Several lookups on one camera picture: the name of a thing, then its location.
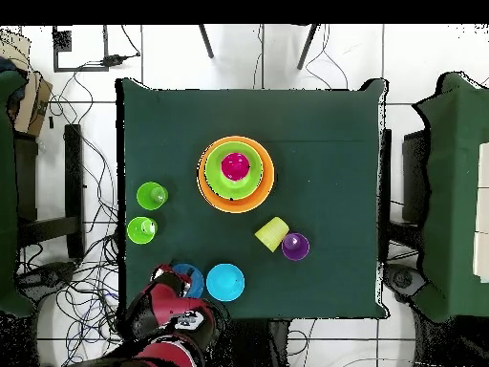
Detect large orange plastic bowl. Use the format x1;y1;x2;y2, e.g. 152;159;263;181
196;135;276;214

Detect white boxes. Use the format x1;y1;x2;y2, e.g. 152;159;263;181
472;141;489;283

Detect yellow plastic cup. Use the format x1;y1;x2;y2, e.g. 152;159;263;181
254;216;290;254

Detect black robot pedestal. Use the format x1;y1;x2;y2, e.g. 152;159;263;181
224;319;291;367

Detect purple plastic cup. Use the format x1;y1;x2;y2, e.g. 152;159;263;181
281;232;311;262

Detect red plastic cup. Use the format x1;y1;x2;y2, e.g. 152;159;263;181
220;152;251;182

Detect green-clothed side table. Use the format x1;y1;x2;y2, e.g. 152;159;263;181
0;70;37;317
412;72;489;322

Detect brown cardboard box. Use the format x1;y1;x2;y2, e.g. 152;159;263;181
0;30;53;138

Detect translucent blue plastic bowl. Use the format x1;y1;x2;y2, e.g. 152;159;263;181
171;263;205;299

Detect ribbed cyan plastic bowl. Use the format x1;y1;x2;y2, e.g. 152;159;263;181
205;263;246;303

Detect dark green table cloth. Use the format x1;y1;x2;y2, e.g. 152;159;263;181
116;77;389;321

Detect green plastic cup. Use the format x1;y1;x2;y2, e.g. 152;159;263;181
136;181;169;211
126;216;159;245

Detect black square floor frame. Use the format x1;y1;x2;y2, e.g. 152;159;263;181
52;25;110;73

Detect black stand base with knob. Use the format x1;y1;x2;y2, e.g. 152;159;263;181
16;261;77;295

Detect black bench frame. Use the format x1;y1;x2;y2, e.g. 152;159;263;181
14;123;86;261

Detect green plastic bowl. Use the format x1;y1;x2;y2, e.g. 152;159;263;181
203;140;265;201

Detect black power adapter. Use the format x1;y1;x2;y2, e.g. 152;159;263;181
102;54;140;67

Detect black tripod leg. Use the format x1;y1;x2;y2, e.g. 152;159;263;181
296;24;320;71
198;24;215;59

